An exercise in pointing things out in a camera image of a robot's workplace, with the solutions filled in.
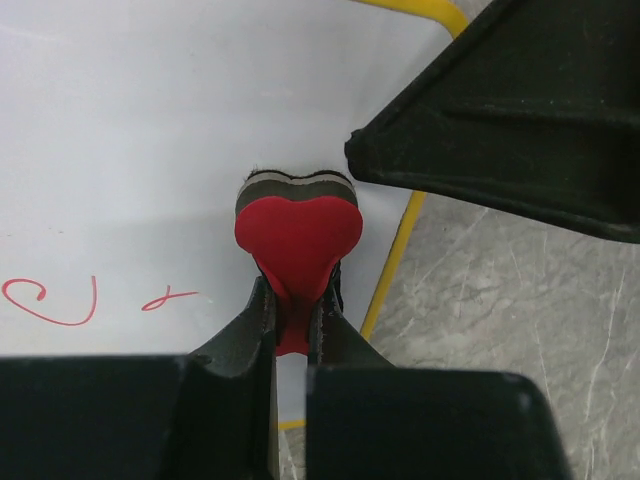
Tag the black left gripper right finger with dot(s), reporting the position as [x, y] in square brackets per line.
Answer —
[334, 341]

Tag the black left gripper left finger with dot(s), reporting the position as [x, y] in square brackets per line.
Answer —
[236, 412]

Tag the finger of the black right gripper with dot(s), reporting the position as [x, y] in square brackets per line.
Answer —
[532, 110]

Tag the red heart whiteboard eraser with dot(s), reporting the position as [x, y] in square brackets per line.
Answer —
[297, 230]

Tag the yellow framed whiteboard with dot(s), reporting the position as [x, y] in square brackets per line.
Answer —
[129, 127]

